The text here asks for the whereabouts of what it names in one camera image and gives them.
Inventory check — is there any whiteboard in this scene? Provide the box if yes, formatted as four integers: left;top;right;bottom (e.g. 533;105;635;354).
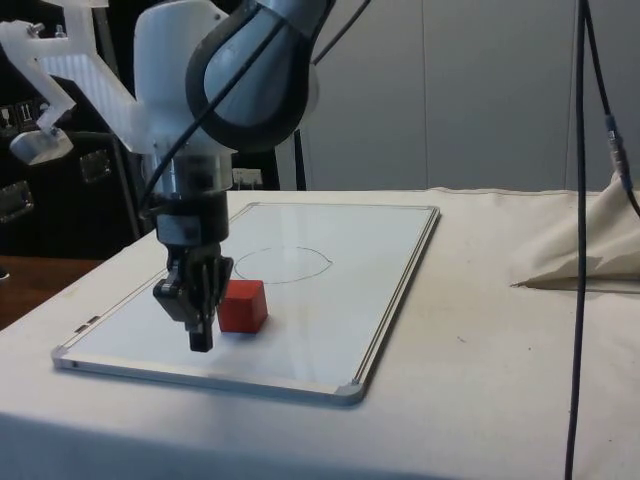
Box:
51;201;443;406

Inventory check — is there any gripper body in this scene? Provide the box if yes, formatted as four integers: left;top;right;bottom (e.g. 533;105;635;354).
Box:
154;191;232;250

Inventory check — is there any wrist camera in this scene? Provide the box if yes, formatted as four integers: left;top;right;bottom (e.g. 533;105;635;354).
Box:
8;128;75;167

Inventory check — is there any red cube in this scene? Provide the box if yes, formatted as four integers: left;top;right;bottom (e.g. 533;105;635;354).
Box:
217;279;270;335

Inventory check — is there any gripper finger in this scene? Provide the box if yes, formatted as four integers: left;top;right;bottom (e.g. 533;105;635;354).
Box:
151;245;215;354
201;244;235;327

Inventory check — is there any white plastic camera bracket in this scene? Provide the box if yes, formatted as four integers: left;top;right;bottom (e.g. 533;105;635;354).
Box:
0;0;151;156

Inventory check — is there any black cabinet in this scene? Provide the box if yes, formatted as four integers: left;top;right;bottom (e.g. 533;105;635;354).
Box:
0;0;307;262

